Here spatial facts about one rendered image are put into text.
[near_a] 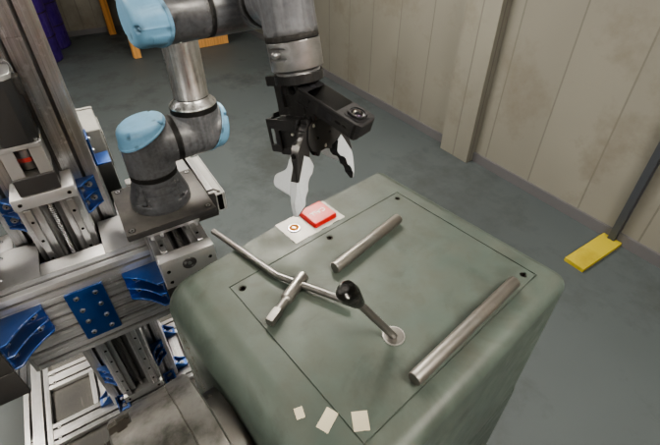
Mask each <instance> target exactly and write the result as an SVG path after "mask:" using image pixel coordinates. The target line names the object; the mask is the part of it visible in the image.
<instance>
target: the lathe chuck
mask: <svg viewBox="0 0 660 445"><path fill-rule="evenodd" d="M124 417H125V418H127V417H130V419H131V421H132V422H130V423H129V424H128V427H127V428H125V429H124V430H122V431H121V432H119V433H118V432H115V433H114V434H112V435H111V436H110V438H109V440H110V444H111V445H198V444H197V442H196V440H195V438H194V436H193V434H192V432H191V430H190V428H189V427H188V425H187V423H186V421H185V420H184V418H183V416H182V414H181V412H180V411H179V409H178V407H177V406H176V404H175V402H174V400H173V399H172V397H171V396H170V394H169V392H168V391H167V389H166V388H165V387H164V386H162V387H161V388H159V389H157V390H156V391H154V392H153V393H151V394H150V395H148V396H147V397H145V398H144V399H142V400H140V401H139V402H137V403H136V404H134V405H133V406H131V407H130V408H128V409H127V410H125V411H123V412H122V413H120V414H119V415H117V416H116V417H114V418H112V419H111V420H109V421H108V424H107V429H108V431H109V429H110V428H112V427H113V426H115V425H116V424H117V422H118V421H120V420H121V419H123V418H124Z"/></svg>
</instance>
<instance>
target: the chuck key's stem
mask: <svg viewBox="0 0 660 445"><path fill-rule="evenodd" d="M307 280H308V276H307V274H306V273H305V272H302V271H300V272H299V273H298V274H297V275H296V277H295V278H294V280H293V281H292V282H291V283H290V285H289V286H288V287H287V289H286V290H285V292H284V293H283V294H282V296H281V299H282V300H281V301H280V302H279V304H277V305H276V306H274V307H273V309H272V310H271V311H270V313H269V314H268V315H267V317H266V318H265V321H266V324H268V325H270V326H272V327H273V326H274V325H275V323H276V322H277V321H278V319H279V318H280V316H281V315H282V312H283V310H284V309H285V307H286V306H287V305H288V304H291V303H292V302H293V300H294V299H295V297H296V296H297V295H298V293H299V292H300V290H301V289H302V282H305V283H306V281H307Z"/></svg>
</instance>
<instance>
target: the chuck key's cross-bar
mask: <svg viewBox="0 0 660 445"><path fill-rule="evenodd" d="M211 234H212V235H214V236H215V237H217V238H218V239H219V240H221V241H222V242H224V243H225V244H227V245H228V246H229V247H231V248H232V249H234V250H235V251H237V252H238V253H240V254H241V255H243V256H244V257H245V258H247V259H248V260H250V261H251V262H252V263H254V264H255V265H257V266H258V267H260V268H261V269H262V270H264V271H265V272H267V273H268V274H269V275H271V276H272V277H274V278H276V279H278V280H281V281H283V282H286V283H289V284H290V283H291V282H292V281H293V280H294V278H293V277H290V276H287V275H284V274H282V273H279V272H277V271H276V270H274V269H273V268H271V267H270V266H268V265H267V264H266V263H264V262H263V261H261V260H260V259H258V258H257V257H255V256H254V255H252V254H251V253H250V252H248V251H247V250H245V249H243V248H242V247H240V246H239V245H238V244H236V243H235V242H233V241H232V240H230V239H229V238H227V237H226V236H224V235H223V234H222V233H220V232H219V231H217V230H216V229H212V230H211ZM302 289H305V290H308V291H310V292H312V293H315V294H318V295H320V296H323V297H326V298H328V299H331V300H334V301H336V302H339V303H340V301H339V300H338V298H337V297H336V293H333V292H330V291H327V290H325V289H322V288H319V287H316V286H314V285H311V284H308V283H305V282H302Z"/></svg>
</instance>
